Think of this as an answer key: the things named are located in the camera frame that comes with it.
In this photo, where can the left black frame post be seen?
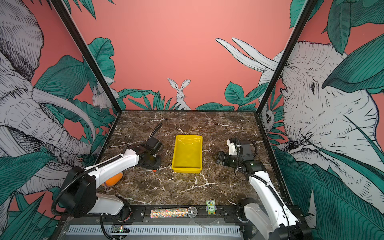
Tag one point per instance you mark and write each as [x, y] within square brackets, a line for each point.
[63, 13]

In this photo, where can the small green circuit board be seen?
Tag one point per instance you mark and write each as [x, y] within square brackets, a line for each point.
[120, 229]

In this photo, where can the right black frame post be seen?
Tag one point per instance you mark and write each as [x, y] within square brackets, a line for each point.
[304, 16]

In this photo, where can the yellow plastic bin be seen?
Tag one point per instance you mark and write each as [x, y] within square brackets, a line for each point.
[188, 154]

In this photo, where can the black frame post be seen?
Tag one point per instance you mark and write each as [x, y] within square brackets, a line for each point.
[63, 13]
[304, 16]

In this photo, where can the green owl figurine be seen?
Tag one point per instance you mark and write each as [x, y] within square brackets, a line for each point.
[211, 207]

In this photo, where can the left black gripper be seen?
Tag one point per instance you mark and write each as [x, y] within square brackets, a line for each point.
[159, 162]

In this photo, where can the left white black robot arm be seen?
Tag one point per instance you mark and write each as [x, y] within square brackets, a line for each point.
[78, 195]

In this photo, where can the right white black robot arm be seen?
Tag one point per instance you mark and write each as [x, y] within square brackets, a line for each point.
[274, 219]

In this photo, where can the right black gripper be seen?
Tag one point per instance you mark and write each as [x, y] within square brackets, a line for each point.
[226, 163]

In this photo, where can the orange plush toy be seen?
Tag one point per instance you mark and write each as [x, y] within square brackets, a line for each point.
[113, 180]

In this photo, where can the sprinkle-patterned microphone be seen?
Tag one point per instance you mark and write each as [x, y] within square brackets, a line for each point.
[189, 212]

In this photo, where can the white vent grille strip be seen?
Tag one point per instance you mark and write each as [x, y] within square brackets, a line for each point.
[152, 230]

